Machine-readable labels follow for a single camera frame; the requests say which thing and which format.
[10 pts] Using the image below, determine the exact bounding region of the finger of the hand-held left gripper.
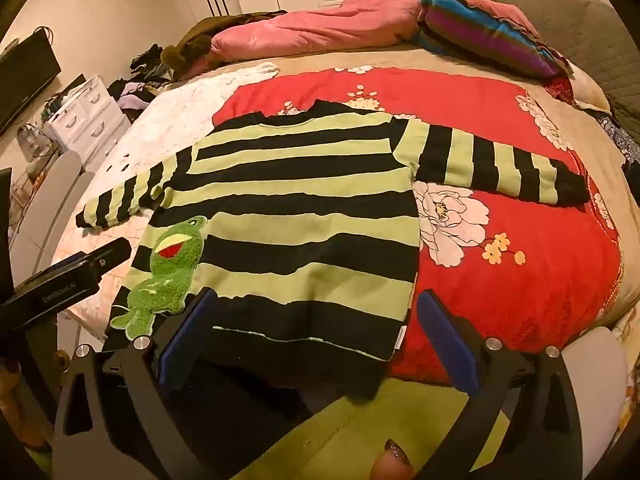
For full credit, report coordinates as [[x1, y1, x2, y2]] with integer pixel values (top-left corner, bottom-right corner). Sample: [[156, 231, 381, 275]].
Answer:
[[84, 239, 132, 275]]

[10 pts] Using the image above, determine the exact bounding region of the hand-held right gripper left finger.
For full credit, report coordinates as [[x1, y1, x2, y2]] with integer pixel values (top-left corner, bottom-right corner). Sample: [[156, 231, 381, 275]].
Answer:
[[52, 287, 223, 480]]

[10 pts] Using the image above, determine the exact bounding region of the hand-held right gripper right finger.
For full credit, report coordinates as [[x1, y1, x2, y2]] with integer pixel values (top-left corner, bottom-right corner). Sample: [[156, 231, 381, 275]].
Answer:
[[417, 289, 583, 480]]

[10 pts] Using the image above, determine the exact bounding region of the green black striped frog sweater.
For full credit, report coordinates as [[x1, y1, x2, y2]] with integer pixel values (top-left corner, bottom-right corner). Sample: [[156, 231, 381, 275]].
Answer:
[[75, 100, 588, 397]]

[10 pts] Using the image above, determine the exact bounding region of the pile of clothes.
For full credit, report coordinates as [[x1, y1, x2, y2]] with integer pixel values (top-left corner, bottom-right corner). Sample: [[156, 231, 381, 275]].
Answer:
[[107, 44, 173, 111]]

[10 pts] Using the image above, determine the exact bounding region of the person's right hand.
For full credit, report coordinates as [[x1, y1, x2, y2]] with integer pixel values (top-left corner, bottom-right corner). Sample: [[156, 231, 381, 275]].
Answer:
[[370, 439, 414, 480]]

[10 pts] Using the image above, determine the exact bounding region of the grey padded footboard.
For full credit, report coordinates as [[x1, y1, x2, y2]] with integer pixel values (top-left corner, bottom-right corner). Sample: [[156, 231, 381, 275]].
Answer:
[[10, 151, 96, 281]]

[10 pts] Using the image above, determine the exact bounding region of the red floral blanket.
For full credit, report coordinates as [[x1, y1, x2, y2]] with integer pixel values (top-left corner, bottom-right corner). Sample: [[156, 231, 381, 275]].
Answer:
[[212, 67, 623, 386]]

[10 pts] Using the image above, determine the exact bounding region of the cluttered side table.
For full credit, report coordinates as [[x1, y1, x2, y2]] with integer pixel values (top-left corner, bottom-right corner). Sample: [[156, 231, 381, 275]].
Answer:
[[10, 120, 58, 211]]

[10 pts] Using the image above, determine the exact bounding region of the green cloth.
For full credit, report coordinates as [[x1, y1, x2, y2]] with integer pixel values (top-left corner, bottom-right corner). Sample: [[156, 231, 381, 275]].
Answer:
[[235, 377, 506, 480]]

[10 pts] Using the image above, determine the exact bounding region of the white drawer unit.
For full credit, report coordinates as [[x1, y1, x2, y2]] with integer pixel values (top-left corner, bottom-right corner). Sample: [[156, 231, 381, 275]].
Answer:
[[42, 75, 132, 171]]

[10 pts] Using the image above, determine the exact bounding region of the pink plaid fluffy blanket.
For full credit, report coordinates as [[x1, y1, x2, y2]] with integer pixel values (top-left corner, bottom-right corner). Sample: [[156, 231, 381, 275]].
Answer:
[[52, 62, 281, 343]]

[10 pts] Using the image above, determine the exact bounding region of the brown fur-trimmed coat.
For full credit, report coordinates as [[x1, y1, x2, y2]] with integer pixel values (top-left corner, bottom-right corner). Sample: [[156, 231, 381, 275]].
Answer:
[[160, 10, 288, 81]]

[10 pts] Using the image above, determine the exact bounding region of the bed with beige sheet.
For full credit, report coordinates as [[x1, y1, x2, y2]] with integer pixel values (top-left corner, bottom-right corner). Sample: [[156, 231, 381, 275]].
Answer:
[[52, 40, 640, 391]]

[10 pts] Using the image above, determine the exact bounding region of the dark red patterned cloth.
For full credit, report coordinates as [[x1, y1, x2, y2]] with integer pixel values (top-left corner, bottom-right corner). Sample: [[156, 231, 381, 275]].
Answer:
[[544, 74, 577, 107]]

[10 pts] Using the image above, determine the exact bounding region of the colourful striped pillow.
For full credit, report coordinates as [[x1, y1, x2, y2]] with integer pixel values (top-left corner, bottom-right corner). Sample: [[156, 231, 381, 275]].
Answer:
[[417, 0, 571, 79]]

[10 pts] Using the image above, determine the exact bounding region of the pink duvet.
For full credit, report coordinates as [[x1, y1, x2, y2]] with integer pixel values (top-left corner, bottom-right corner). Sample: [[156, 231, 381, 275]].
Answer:
[[210, 0, 426, 68]]

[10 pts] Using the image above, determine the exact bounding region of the pink pillow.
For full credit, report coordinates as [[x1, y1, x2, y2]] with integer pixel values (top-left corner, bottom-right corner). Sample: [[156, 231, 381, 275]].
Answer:
[[470, 0, 542, 43]]

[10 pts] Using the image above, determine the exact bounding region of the grey padded headboard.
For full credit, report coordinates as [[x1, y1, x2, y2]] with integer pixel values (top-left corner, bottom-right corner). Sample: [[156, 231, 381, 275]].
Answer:
[[480, 0, 640, 131]]

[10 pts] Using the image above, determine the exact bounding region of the black wall television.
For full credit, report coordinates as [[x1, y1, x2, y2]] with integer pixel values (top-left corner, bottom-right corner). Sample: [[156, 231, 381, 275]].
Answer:
[[0, 30, 62, 136]]

